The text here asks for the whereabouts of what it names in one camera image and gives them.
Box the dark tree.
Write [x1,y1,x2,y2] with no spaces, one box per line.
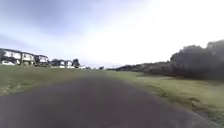
[72,58,81,69]

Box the dark grey asphalt path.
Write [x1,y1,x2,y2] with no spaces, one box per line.
[0,70,221,128]

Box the low white house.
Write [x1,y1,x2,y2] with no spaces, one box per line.
[49,58,76,69]

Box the dark-roofed house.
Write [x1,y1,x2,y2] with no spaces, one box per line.
[34,54,50,68]

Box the green grass verge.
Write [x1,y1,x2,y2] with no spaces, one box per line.
[105,69,224,125]

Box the grass field with dry patches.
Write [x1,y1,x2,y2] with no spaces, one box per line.
[0,64,101,98]

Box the pale two-storey house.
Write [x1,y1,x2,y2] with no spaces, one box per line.
[21,51,36,66]

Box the row of dark trees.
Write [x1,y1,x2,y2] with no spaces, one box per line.
[106,39,224,81]

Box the large two-storey house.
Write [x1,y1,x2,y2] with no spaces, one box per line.
[0,47,23,66]

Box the white car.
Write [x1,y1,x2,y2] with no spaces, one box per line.
[1,60,16,67]

